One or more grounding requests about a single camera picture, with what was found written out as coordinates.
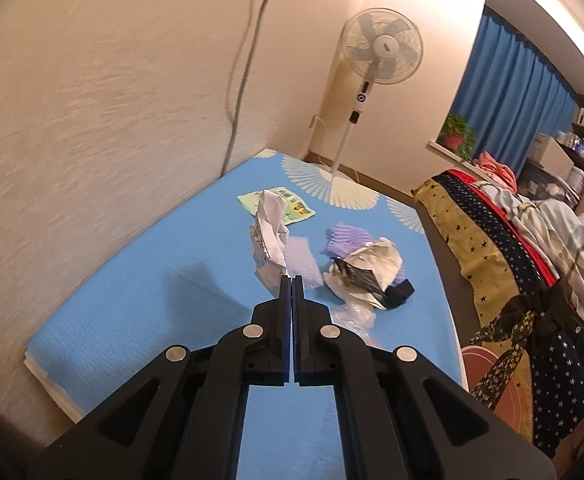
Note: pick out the white standing fan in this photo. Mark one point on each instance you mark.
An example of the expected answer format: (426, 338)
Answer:
(381, 45)

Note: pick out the potted green plant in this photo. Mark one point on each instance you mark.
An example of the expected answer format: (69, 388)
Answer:
(455, 132)

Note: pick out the red cloth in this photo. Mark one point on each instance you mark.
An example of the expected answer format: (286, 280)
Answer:
(526, 240)

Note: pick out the white and black wrapper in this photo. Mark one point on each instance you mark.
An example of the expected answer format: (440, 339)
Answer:
(371, 260)

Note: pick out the dark floral ribbon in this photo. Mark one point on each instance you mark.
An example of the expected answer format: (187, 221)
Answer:
(501, 345)

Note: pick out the clear bubble wrap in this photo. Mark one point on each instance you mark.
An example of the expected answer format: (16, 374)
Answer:
(354, 317)

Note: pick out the pink cloth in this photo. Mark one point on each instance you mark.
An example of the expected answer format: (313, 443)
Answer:
(494, 167)

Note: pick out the green printed packet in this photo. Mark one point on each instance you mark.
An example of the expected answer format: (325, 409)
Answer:
(297, 211)

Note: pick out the blue patterned mat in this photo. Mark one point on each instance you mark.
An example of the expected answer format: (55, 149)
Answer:
(147, 285)

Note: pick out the navy star print cloth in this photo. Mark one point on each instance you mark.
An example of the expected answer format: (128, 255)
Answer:
(556, 390)

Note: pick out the pink basin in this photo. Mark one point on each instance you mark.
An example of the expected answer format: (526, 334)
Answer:
(476, 370)

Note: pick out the white paper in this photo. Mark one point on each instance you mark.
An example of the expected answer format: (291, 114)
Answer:
(269, 240)

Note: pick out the blue curtain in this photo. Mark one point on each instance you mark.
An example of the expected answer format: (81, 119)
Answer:
(511, 85)

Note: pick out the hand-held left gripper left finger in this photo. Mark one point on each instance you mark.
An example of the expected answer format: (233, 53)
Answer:
(272, 340)

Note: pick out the yellow star print cloth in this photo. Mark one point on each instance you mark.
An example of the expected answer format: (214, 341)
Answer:
(466, 245)

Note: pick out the white box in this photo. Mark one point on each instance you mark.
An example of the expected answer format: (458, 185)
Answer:
(549, 152)

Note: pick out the plaid light bedding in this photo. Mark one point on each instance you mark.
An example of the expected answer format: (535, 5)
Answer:
(561, 230)

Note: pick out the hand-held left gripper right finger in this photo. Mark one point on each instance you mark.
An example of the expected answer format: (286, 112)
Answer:
(312, 345)

